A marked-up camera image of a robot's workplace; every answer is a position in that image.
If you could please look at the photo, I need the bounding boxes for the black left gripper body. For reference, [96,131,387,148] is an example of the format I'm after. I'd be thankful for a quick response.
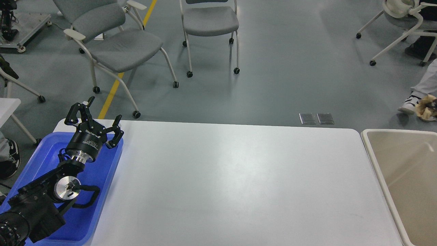
[65,120,107,163]

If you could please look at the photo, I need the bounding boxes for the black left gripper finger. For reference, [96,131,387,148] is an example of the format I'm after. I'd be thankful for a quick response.
[102,114,124,149]
[65,96,97,130]

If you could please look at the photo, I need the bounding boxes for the brown paper ball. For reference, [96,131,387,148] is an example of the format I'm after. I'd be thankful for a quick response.
[416,95,437,122]

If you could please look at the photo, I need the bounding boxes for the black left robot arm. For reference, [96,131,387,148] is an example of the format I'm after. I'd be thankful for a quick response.
[1,96,124,246]

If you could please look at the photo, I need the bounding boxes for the white chair leg left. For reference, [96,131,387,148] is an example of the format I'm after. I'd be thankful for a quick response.
[0,55,46,103]

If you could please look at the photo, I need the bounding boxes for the blue plastic tray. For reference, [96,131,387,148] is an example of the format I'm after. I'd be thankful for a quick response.
[0,132,124,246]

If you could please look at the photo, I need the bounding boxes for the black shoe left edge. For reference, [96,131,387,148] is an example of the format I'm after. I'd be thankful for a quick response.
[0,138,20,180]

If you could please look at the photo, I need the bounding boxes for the grey chair with armrests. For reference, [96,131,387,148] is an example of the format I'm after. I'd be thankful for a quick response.
[54,0,179,119]

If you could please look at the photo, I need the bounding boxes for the metal cart platform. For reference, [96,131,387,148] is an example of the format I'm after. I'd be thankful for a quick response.
[0,0,52,53]

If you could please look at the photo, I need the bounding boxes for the grey chair centre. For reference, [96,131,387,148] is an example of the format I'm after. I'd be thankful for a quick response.
[179,0,240,78]

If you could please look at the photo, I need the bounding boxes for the left floor socket plate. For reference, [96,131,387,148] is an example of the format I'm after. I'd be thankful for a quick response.
[299,113,316,125]

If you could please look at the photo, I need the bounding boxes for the floor socket plate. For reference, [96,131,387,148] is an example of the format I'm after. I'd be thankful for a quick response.
[299,113,316,125]
[317,113,335,125]

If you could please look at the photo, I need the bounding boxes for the right floor socket plate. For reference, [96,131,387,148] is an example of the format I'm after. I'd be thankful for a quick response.
[317,113,335,125]

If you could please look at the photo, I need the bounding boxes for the beige plastic bin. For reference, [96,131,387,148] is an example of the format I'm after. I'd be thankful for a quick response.
[362,129,437,246]

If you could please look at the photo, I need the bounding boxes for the person in white trousers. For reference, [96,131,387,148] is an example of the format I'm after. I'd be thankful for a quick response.
[398,59,437,115]

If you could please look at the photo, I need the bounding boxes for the white frame chair right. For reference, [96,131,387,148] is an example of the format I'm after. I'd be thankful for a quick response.
[356,0,437,66]

